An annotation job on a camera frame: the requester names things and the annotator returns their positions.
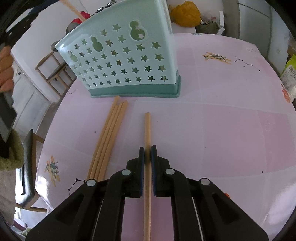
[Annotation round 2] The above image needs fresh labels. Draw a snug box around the white door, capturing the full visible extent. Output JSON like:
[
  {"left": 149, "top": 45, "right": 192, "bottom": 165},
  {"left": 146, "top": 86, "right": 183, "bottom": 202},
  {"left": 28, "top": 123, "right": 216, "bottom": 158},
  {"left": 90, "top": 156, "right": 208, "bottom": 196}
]
[{"left": 10, "top": 54, "right": 58, "bottom": 139}]

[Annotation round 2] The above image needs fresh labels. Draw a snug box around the teal star-cutout utensil holder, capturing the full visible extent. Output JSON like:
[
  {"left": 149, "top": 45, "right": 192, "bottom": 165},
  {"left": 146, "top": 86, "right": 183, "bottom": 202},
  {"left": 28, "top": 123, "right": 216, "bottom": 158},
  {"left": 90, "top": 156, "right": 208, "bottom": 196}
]
[{"left": 54, "top": 0, "right": 182, "bottom": 99}]

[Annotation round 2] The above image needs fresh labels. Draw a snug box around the bundle of wooden chopsticks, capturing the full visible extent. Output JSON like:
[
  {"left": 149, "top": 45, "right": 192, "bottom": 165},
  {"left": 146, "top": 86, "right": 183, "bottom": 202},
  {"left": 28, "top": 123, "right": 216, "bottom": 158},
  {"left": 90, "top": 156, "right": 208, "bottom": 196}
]
[{"left": 85, "top": 95, "right": 129, "bottom": 181}]

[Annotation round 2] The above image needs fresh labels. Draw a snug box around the pink printed tablecloth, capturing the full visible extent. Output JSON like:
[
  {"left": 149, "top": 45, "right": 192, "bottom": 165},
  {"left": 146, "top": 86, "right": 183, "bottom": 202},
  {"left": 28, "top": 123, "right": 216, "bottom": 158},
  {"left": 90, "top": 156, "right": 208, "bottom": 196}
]
[{"left": 35, "top": 32, "right": 296, "bottom": 241}]

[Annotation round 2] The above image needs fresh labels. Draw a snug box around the red plastic bag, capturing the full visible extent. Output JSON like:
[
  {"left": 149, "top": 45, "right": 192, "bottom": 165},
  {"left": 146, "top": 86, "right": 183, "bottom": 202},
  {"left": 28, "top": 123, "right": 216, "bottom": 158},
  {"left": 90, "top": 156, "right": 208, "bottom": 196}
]
[{"left": 70, "top": 12, "right": 91, "bottom": 25}]

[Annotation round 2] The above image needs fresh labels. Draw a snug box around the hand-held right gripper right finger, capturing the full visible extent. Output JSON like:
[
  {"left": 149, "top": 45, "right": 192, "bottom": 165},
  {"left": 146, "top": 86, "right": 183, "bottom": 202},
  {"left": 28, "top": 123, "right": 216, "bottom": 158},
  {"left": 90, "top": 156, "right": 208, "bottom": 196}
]
[{"left": 150, "top": 145, "right": 270, "bottom": 241}]

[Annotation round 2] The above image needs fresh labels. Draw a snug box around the yellow plastic bag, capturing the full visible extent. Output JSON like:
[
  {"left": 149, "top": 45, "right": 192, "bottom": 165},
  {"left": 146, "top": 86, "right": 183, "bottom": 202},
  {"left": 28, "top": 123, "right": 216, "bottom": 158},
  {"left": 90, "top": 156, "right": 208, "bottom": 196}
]
[{"left": 170, "top": 1, "right": 202, "bottom": 28}]

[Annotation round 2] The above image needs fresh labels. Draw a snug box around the person's left hand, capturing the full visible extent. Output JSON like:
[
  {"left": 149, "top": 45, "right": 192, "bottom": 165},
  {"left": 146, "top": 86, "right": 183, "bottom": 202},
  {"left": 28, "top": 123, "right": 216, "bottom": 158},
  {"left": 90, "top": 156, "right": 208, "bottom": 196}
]
[{"left": 0, "top": 45, "right": 15, "bottom": 93}]

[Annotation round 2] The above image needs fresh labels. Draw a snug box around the black-backed chair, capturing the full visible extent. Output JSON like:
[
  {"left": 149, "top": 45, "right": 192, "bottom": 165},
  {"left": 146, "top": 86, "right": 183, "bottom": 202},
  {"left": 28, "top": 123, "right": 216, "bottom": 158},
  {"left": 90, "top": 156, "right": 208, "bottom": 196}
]
[{"left": 21, "top": 128, "right": 48, "bottom": 212}]

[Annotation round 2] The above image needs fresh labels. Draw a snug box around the grey refrigerator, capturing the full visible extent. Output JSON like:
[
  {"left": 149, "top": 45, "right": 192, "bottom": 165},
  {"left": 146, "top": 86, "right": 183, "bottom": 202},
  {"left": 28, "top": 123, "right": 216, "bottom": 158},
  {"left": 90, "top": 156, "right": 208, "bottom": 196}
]
[{"left": 225, "top": 0, "right": 273, "bottom": 42}]

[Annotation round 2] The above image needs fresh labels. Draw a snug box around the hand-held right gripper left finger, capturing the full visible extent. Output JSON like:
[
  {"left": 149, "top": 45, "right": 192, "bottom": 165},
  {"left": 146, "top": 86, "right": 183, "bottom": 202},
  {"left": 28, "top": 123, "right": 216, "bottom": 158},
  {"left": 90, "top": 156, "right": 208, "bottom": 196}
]
[{"left": 25, "top": 146, "right": 146, "bottom": 241}]

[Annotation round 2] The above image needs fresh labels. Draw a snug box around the olive green bag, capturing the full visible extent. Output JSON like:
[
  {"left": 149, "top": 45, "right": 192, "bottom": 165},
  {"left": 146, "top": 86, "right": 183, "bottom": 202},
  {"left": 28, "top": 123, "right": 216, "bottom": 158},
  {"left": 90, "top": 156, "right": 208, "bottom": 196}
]
[{"left": 196, "top": 22, "right": 220, "bottom": 35}]

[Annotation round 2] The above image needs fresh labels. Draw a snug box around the white narrow box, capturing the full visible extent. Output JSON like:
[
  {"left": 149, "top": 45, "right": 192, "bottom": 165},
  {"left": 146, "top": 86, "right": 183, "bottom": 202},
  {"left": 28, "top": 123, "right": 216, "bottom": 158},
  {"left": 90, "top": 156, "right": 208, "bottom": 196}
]
[{"left": 218, "top": 11, "right": 226, "bottom": 36}]

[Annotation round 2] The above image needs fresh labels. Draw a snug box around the white yellow rice bag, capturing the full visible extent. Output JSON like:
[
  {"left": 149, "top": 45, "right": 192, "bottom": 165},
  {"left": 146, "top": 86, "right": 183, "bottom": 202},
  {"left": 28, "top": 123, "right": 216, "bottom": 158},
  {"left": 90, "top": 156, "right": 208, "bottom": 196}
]
[{"left": 279, "top": 54, "right": 296, "bottom": 102}]

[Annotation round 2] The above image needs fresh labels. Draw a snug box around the person's left forearm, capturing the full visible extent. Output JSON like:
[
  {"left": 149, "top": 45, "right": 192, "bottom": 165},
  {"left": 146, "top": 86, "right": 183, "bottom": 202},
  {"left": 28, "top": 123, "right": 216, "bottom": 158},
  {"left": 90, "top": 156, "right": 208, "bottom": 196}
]
[{"left": 0, "top": 128, "right": 25, "bottom": 232}]

